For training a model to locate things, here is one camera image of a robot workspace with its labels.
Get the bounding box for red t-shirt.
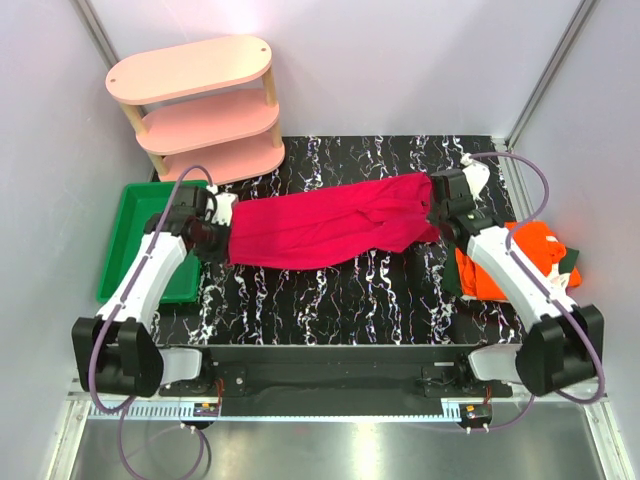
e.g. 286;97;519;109
229;172;439;270

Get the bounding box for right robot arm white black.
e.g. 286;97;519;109
430;169;605;398

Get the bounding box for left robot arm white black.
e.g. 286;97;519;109
71;184;238;397

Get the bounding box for green plastic tray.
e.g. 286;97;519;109
96;182;201;304

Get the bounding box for dark green t-shirt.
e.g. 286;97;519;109
442;246;582;301

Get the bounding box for pink three-tier shelf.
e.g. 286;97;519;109
105;35;285;184

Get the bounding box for orange t-shirt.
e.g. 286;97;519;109
456;221;557;289

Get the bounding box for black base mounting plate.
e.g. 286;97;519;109
159;345;513;421

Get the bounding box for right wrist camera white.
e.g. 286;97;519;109
460;154;490;201

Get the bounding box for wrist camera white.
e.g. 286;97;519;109
205;185;238;227
460;154;490;201

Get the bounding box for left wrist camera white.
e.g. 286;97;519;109
205;185;238;227

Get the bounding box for aluminium frame rail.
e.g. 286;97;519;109
496;140;606;405

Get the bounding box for white slotted cable duct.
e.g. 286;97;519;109
87;399;224;421

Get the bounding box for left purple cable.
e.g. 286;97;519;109
87;164;219;476

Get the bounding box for purple cable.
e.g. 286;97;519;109
467;152;609;432
87;164;219;476

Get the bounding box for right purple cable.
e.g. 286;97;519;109
467;152;609;432

